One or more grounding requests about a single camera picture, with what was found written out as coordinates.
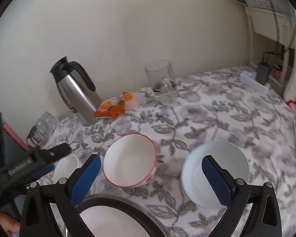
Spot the white square bowl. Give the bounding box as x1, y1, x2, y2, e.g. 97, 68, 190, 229
53, 154, 81, 183

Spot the pale blue ceramic bowl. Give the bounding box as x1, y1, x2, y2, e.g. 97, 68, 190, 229
181, 141, 249, 209

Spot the strawberry pattern red-rimmed bowl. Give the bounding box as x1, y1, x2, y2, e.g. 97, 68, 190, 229
103, 134, 158, 188

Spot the stainless steel round plate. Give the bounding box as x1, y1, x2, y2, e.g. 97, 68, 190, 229
64, 193, 172, 237

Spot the clear drinking glass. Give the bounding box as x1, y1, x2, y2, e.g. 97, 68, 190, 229
36, 112, 59, 139

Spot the floral grey tablecloth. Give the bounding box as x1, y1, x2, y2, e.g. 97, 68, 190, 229
47, 67, 296, 236

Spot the stainless steel thermos jug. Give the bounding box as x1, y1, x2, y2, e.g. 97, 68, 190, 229
50, 56, 102, 126

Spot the orange snack packet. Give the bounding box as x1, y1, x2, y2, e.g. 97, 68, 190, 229
93, 92, 146, 119

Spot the white power strip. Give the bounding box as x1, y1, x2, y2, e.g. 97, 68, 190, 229
240, 71, 271, 95

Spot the black charger plug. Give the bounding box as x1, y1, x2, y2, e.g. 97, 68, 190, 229
256, 62, 270, 86

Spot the clear glass mug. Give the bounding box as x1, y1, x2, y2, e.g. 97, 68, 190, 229
144, 59, 178, 101

